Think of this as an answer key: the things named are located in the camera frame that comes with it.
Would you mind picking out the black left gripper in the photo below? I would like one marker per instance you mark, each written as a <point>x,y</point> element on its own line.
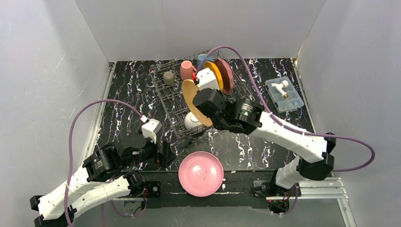
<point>158,150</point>

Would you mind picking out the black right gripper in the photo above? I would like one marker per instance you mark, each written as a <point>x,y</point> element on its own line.
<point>204,100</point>

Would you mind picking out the yellow plate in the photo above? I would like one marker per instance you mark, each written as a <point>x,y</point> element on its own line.
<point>189,90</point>

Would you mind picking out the pink polka dot plate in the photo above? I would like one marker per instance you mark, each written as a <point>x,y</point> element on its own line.
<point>226,74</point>

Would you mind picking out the white bowl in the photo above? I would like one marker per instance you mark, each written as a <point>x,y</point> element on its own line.
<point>191,122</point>

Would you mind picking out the pink bottom plate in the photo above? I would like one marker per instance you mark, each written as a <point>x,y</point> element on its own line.
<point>201,174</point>

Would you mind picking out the orange polka dot plate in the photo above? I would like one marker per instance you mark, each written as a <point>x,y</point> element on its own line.
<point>213,67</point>

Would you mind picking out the pink handled mug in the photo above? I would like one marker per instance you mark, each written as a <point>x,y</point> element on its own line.
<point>186,70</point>

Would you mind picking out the grey wire dish rack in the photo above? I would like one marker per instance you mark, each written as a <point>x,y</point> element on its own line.
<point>171,96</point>

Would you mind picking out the small grey cup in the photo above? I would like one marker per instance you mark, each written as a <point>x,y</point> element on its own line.
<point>168,78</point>

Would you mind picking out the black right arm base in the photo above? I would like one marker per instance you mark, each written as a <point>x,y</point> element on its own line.
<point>270,189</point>

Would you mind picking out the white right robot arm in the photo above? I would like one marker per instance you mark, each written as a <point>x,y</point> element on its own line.
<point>313,159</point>

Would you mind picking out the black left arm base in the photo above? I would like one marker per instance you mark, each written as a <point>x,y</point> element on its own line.
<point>140,188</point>

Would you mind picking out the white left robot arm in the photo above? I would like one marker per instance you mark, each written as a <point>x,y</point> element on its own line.
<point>105,175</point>

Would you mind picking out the white pipe fitting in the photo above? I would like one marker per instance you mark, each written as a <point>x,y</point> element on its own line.
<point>280,87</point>

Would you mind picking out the clear plastic parts box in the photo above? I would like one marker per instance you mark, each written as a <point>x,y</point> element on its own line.
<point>292,103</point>

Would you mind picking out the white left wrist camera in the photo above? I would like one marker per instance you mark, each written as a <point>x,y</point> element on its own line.
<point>150,128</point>

